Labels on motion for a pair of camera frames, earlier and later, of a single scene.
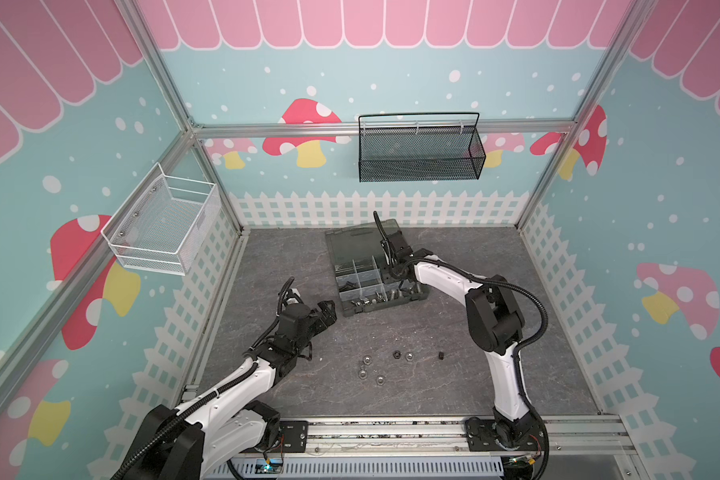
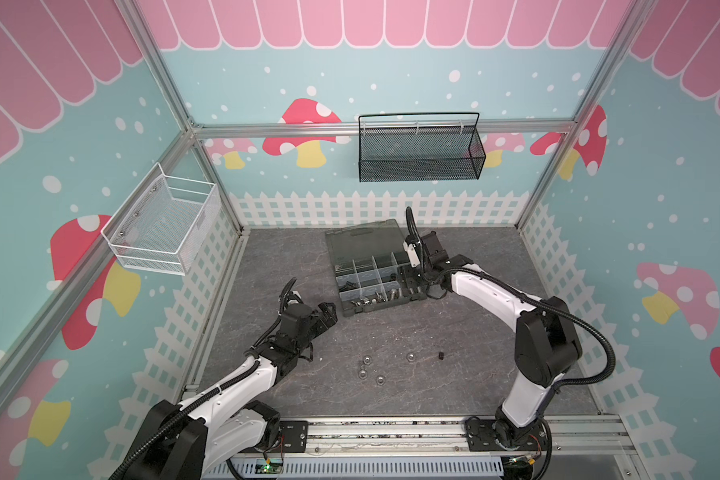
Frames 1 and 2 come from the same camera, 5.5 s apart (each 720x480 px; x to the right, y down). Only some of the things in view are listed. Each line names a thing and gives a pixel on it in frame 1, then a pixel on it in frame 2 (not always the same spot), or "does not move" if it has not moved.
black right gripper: [398, 272] to [418, 271]
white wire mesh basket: [161, 221] does not move
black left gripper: [330, 316] does not move
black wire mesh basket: [419, 154] does not move
